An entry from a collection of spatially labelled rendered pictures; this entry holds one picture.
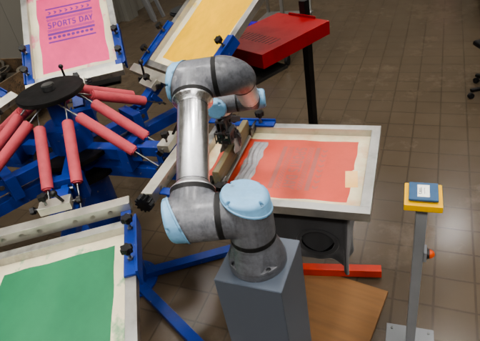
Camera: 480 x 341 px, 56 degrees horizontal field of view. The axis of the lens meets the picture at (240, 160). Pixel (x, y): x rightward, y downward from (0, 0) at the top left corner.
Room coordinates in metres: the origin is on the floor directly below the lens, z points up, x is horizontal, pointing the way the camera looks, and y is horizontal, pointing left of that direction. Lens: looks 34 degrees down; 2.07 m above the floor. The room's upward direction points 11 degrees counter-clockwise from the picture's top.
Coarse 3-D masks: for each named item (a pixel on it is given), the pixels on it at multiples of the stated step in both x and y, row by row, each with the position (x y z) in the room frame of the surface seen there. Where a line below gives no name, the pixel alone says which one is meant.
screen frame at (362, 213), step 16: (256, 128) 1.86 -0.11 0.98; (272, 128) 1.83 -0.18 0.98; (288, 128) 1.79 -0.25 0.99; (304, 128) 1.76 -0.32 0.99; (320, 128) 1.74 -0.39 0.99; (336, 128) 1.71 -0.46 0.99; (352, 128) 1.68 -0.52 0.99; (368, 128) 1.66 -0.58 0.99; (368, 160) 1.43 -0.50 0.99; (368, 176) 1.33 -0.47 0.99; (368, 192) 1.24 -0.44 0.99; (288, 208) 1.25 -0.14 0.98; (304, 208) 1.22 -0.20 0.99; (320, 208) 1.21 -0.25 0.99; (336, 208) 1.19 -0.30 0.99; (352, 208) 1.17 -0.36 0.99; (368, 208) 1.16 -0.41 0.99
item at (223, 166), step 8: (240, 128) 1.75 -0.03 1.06; (248, 128) 1.80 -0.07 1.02; (232, 144) 1.63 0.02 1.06; (224, 152) 1.58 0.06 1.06; (232, 152) 1.60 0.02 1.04; (224, 160) 1.52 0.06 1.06; (232, 160) 1.58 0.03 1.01; (216, 168) 1.48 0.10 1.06; (224, 168) 1.50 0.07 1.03; (216, 176) 1.45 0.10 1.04
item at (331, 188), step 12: (264, 168) 1.56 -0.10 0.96; (264, 180) 1.48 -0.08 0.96; (324, 180) 1.40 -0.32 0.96; (336, 180) 1.39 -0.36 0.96; (276, 192) 1.38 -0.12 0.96; (288, 192) 1.37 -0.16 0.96; (300, 192) 1.36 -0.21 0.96; (312, 192) 1.34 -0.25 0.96; (324, 192) 1.33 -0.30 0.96; (336, 192) 1.31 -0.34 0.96; (348, 192) 1.30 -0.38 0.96
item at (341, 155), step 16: (272, 144) 1.73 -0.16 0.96; (288, 144) 1.71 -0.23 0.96; (304, 144) 1.68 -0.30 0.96; (320, 144) 1.66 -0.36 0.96; (336, 144) 1.63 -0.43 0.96; (352, 144) 1.61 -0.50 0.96; (240, 160) 1.65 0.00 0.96; (272, 160) 1.61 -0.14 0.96; (336, 160) 1.52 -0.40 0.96; (352, 160) 1.50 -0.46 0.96
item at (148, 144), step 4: (148, 140) 1.84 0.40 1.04; (144, 144) 1.81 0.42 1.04; (148, 144) 1.80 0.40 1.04; (152, 144) 1.79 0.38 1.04; (156, 144) 1.78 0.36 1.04; (144, 148) 1.78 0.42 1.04; (148, 148) 1.77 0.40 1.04; (152, 148) 1.77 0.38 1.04; (156, 148) 1.76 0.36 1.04; (144, 152) 1.79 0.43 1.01; (148, 152) 1.78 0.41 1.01; (152, 152) 1.77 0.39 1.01; (164, 152) 1.74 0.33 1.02; (168, 152) 1.73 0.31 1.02; (152, 156) 1.77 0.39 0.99; (164, 156) 1.74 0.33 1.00; (168, 156) 1.74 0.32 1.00
